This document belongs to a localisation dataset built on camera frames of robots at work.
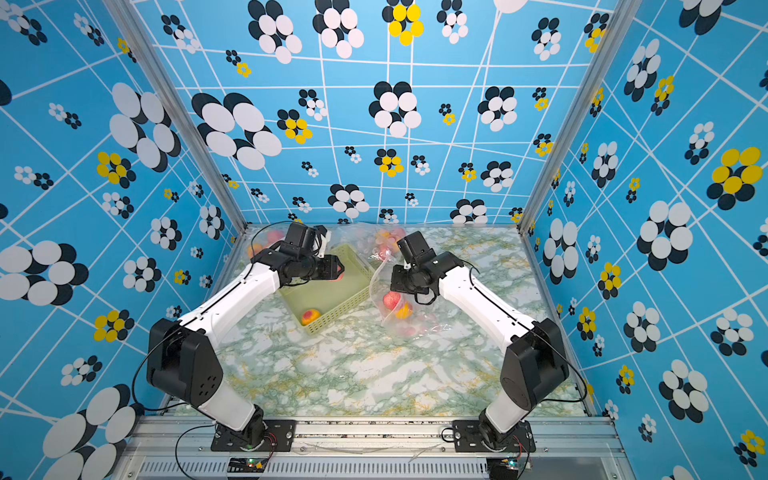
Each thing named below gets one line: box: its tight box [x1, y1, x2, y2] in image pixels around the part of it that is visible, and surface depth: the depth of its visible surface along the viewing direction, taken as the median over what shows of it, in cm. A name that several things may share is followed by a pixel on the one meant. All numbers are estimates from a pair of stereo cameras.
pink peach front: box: [383, 290, 401, 310], surface depth 87 cm
